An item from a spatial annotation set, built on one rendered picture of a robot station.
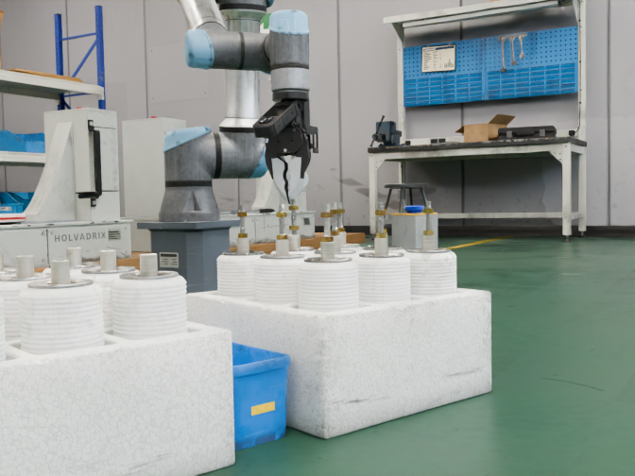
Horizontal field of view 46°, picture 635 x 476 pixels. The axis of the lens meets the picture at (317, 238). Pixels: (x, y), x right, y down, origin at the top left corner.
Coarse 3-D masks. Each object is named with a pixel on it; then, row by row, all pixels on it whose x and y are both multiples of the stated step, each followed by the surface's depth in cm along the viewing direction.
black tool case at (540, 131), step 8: (504, 128) 570; (512, 128) 567; (520, 128) 565; (528, 128) 563; (536, 128) 561; (544, 128) 558; (552, 128) 556; (504, 136) 569; (512, 136) 567; (520, 136) 565; (528, 136) 563; (536, 136) 561; (544, 136) 558; (552, 136) 556
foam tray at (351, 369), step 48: (240, 336) 123; (288, 336) 113; (336, 336) 108; (384, 336) 114; (432, 336) 121; (480, 336) 129; (288, 384) 113; (336, 384) 108; (384, 384) 114; (432, 384) 122; (480, 384) 130; (336, 432) 108
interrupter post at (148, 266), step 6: (144, 258) 96; (150, 258) 96; (156, 258) 97; (144, 264) 96; (150, 264) 96; (156, 264) 97; (144, 270) 96; (150, 270) 96; (156, 270) 97; (144, 276) 96
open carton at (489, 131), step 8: (496, 120) 588; (504, 120) 595; (464, 128) 600; (472, 128) 594; (480, 128) 590; (488, 128) 585; (496, 128) 595; (464, 136) 600; (472, 136) 595; (480, 136) 590; (488, 136) 585; (496, 136) 595
